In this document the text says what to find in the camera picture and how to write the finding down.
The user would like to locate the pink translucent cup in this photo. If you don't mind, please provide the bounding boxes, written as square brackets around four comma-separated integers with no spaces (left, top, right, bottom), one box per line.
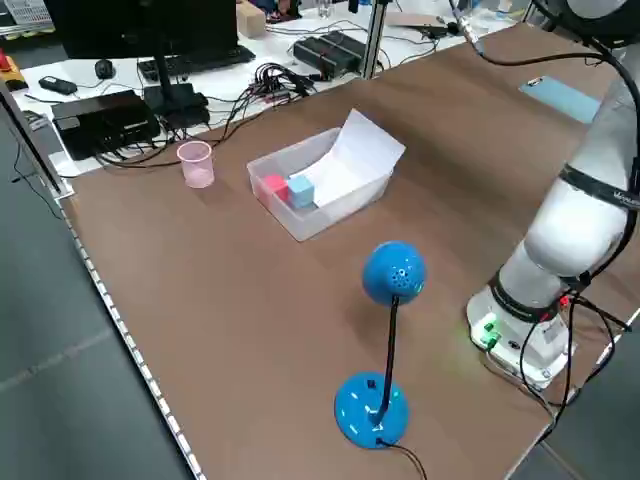
[176,140,216,190]

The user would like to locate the blue desk lamp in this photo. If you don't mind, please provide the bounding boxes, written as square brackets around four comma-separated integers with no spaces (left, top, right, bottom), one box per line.
[334,241,429,451]

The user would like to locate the black cable bundle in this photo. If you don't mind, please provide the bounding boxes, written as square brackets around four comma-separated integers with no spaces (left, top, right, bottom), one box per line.
[248,62,321,107]

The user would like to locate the blue A4 clipboard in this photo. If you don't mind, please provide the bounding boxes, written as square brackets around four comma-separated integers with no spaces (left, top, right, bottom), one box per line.
[518,75,601,125]

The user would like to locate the black lamp power cable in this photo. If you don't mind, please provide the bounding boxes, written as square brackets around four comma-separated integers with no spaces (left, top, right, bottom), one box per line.
[378,438,429,480]

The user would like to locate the red cube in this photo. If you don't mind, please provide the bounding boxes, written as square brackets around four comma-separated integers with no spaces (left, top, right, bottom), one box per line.
[263,174,290,204]

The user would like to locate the white A4 paper sheet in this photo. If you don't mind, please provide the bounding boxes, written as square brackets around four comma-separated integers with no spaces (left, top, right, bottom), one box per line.
[312,108,407,209]

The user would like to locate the light wooden block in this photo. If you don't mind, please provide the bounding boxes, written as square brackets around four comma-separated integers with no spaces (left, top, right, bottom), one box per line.
[235,4,267,39]

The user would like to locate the black equipment box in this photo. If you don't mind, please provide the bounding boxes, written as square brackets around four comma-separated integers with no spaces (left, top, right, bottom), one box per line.
[51,89,162,161]

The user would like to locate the clear plastic bin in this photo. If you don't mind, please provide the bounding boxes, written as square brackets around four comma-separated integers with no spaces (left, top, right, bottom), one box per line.
[246,127,401,243]

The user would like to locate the aluminium frame post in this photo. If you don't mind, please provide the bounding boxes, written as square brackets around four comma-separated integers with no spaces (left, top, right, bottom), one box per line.
[363,0,391,80]

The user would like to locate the light blue cube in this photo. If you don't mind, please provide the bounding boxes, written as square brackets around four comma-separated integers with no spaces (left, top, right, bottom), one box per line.
[287,175,315,210]

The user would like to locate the black computer monitor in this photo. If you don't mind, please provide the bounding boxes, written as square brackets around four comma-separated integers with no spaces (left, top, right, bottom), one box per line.
[43,0,239,116]

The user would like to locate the black handheld remote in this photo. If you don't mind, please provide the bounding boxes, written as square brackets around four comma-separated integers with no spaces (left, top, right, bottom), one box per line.
[38,75,79,95]

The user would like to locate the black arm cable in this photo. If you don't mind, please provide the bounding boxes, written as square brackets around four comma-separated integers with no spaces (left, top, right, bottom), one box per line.
[448,0,640,116]

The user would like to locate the black finned power box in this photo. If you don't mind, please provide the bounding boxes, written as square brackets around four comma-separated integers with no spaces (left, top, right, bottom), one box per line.
[292,30,371,80]

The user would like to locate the black keyboard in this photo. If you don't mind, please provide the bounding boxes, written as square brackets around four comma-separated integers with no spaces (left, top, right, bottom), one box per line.
[137,45,257,81]

